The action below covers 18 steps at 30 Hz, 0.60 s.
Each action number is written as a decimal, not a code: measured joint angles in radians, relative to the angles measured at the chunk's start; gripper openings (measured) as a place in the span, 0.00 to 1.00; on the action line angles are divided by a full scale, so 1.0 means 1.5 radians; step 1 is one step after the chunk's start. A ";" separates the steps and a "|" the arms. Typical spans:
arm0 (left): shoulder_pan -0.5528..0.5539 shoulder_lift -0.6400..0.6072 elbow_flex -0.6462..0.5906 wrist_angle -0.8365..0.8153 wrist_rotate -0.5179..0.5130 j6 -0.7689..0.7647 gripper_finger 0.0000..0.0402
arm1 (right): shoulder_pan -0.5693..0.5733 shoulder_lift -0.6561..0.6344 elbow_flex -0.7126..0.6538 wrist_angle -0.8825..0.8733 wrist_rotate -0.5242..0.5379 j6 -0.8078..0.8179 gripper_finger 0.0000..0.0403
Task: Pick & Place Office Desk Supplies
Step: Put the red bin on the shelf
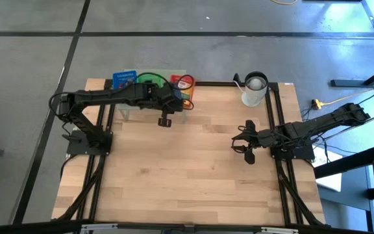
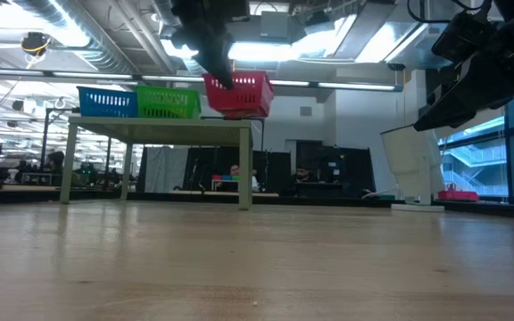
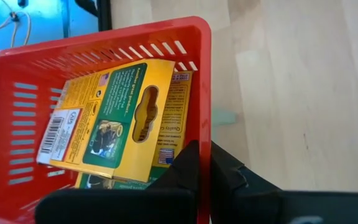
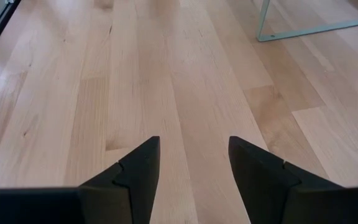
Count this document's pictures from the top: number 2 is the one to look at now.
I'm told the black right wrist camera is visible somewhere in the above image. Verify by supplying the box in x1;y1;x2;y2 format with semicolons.
431;11;499;64

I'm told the green plastic basket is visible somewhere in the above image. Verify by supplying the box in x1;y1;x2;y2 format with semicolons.
135;85;203;119

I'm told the gray ceiling air unit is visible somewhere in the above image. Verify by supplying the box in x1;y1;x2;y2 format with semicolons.
259;11;307;45

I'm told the black partition panel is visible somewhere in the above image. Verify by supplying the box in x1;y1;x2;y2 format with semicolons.
185;145;292;193
295;140;377;198

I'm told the person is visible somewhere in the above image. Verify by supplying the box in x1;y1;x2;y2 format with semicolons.
215;163;261;193
288;164;317;187
45;150;84;187

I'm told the blue plastic basket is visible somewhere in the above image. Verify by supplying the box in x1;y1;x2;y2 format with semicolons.
77;86;139;119

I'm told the long linear ceiling light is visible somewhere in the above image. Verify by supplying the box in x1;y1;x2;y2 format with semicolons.
0;66;403;93

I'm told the red plastic basket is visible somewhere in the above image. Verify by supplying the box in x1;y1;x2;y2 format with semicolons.
202;70;275;119

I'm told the round black ceiling device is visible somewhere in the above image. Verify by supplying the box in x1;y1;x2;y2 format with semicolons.
20;31;53;57

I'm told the black metal frame stand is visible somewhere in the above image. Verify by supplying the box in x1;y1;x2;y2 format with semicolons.
40;106;115;179

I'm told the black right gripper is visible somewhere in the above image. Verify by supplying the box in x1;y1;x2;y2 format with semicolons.
412;26;514;133

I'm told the pale green perforated metal shelf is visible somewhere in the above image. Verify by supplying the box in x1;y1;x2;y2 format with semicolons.
58;116;253;210

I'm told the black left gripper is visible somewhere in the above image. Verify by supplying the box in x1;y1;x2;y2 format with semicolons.
170;17;236;91

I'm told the white curtain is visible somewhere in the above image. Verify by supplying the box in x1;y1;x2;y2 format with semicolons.
144;145;189;193

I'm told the black aluminium table frame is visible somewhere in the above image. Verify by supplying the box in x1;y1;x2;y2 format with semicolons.
0;186;514;220

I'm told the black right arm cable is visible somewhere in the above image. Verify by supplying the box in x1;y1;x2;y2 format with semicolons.
406;0;493;25

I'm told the small red object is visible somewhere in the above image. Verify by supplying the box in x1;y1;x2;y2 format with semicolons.
436;182;480;203

